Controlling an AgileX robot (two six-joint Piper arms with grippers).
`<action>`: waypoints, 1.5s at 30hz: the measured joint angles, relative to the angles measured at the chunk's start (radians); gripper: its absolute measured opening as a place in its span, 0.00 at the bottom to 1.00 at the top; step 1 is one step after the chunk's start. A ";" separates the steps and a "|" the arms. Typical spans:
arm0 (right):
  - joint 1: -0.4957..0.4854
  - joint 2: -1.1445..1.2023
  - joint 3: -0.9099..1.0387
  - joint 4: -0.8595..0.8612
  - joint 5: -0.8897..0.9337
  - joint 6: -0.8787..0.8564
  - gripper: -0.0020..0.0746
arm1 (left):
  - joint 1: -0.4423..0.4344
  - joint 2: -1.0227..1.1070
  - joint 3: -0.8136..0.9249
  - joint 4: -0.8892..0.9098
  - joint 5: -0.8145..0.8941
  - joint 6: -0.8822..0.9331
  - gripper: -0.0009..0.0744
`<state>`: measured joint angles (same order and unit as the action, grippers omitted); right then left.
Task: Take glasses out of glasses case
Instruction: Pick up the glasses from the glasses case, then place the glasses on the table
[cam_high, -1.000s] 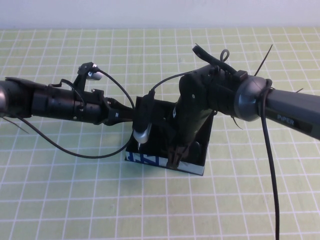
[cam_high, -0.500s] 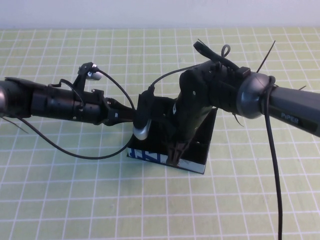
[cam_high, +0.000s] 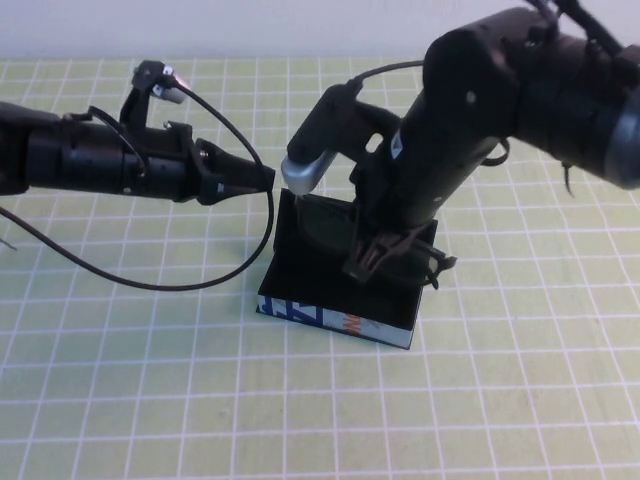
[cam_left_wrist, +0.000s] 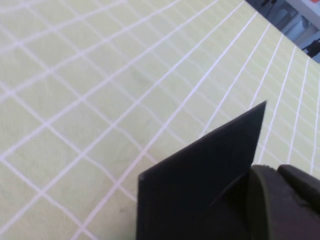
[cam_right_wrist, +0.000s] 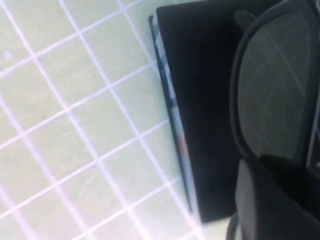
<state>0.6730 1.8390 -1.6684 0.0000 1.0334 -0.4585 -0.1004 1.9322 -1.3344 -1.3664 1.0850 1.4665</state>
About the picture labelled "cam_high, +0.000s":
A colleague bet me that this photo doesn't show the black left camera cable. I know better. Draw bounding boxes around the black left camera cable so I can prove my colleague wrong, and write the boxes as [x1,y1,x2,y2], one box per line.
[0,79,278,292]

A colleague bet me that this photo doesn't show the black glasses case printed side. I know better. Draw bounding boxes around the black glasses case printed side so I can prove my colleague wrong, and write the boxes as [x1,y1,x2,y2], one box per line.
[255,187,440,352]

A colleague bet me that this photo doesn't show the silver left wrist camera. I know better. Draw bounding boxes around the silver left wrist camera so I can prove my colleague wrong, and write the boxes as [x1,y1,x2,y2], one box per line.
[129,59,190,132]

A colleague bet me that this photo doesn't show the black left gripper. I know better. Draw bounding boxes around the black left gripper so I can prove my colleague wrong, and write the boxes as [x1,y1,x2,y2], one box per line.
[123,121,277,207]

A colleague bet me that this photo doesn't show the black flat strap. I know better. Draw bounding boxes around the black flat strap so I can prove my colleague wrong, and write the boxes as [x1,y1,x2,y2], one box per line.
[523,0,627,54]

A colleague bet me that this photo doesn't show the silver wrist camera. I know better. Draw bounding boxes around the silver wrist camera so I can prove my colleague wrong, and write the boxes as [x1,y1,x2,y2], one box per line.
[129,59,190,132]
[280,82,402,195]

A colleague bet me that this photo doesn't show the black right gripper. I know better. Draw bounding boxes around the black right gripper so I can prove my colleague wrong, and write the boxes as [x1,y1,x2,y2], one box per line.
[343,121,502,285]

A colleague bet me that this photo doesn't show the black frame glasses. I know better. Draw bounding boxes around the black frame glasses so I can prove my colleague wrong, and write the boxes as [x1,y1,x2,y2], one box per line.
[297,195,459,293]

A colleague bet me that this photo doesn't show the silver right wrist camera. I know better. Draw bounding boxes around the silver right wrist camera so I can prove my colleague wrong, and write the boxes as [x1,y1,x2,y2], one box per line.
[280,82,402,195]

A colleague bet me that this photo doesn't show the green grid table cloth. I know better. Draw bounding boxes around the green grid table cloth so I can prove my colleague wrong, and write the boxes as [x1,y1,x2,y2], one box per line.
[0,56,640,480]

